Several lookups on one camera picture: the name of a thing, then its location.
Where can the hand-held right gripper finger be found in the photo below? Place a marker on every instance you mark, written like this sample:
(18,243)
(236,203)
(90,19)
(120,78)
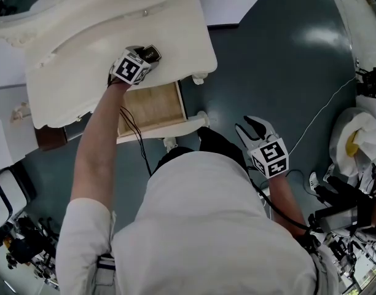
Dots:
(260,128)
(249,142)

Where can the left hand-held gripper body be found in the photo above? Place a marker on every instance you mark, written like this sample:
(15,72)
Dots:
(129,68)

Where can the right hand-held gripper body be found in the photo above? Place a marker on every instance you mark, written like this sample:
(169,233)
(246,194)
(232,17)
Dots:
(271,157)

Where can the small black object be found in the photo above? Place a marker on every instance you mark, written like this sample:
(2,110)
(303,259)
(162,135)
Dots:
(153,53)

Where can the wooden drawer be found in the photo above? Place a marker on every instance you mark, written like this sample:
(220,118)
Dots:
(154,106)

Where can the person's left forearm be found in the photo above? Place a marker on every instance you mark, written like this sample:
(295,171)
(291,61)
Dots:
(96,140)

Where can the person's right forearm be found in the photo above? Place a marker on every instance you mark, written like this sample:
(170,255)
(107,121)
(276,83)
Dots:
(286,201)

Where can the white dressing table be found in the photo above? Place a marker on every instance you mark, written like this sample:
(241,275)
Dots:
(83,57)

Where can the yellow cushion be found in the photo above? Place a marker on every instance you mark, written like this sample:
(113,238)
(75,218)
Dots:
(350,143)

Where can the black body-mounted device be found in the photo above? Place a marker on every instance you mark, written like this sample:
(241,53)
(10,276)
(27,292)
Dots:
(338,220)

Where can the person's white shirt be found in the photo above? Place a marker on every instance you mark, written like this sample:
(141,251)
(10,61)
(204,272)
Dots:
(200,226)

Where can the brown-seated white chair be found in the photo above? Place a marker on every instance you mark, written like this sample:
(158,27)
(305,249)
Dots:
(51,138)

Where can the black equipment crate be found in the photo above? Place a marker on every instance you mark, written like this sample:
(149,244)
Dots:
(370,84)

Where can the metal equipment shelf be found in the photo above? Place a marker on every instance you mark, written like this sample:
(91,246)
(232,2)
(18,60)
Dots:
(360,263)

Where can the white shelf unit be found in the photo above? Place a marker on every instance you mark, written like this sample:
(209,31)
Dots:
(0,140)

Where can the white box appliance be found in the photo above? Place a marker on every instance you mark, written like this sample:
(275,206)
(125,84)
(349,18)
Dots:
(3,195)

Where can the black folding stand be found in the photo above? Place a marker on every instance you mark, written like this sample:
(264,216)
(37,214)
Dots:
(22,244)

